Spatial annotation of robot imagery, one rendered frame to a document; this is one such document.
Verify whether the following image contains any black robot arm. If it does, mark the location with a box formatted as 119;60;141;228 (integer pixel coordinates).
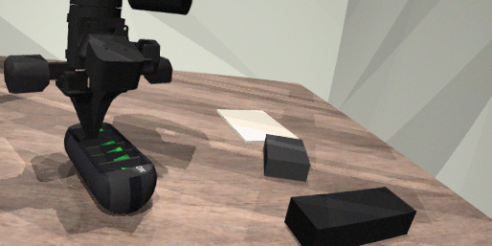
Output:
70;0;193;91

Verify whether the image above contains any white flat sheet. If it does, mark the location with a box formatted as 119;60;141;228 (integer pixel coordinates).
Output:
216;109;298;144

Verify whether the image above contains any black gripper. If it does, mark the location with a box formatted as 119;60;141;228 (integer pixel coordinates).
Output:
4;5;173;140

